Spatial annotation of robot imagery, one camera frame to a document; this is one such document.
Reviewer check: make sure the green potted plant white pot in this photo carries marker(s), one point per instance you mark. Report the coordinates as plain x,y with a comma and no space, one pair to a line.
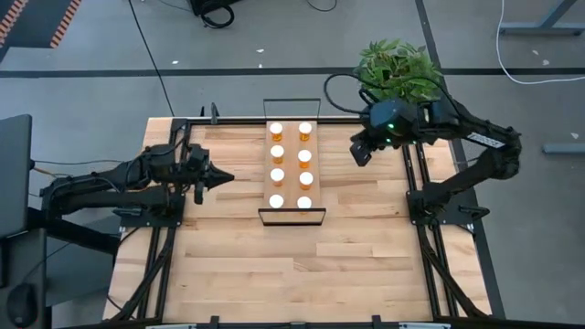
393,59

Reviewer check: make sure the grey metal desk leg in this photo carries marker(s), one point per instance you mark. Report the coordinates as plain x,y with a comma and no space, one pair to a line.
539,28

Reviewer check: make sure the black ramp orange hazard stripes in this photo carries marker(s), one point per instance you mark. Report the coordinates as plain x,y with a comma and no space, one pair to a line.
36,27

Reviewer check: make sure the black aluminium table frame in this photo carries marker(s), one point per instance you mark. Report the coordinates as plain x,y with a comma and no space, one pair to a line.
137,221

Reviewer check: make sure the wooden shelf black metal frames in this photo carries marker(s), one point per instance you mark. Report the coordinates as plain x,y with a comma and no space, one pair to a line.
291,160

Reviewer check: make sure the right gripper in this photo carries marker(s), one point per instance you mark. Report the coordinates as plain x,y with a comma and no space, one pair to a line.
393,116

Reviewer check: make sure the orange medicine bottle white cap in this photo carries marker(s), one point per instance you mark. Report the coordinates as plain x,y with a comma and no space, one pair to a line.
276,201
304,202
306,178
276,128
277,151
305,156
277,175
305,128

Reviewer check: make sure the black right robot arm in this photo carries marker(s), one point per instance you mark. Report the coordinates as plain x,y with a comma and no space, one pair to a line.
471,180

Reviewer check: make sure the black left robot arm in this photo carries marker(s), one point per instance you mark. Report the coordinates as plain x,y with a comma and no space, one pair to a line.
100,201

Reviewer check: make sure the grey metal floor bar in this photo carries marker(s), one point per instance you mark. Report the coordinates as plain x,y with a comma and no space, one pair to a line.
564,148

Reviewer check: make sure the black computer mouse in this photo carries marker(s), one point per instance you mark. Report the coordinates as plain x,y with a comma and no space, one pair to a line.
20,301

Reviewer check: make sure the black side desk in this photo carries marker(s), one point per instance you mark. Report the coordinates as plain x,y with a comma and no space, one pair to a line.
68,228

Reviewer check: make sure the black monitor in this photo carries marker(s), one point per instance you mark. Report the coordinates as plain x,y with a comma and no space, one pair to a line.
13,173

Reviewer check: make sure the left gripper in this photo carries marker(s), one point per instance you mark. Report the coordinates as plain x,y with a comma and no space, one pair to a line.
196,166

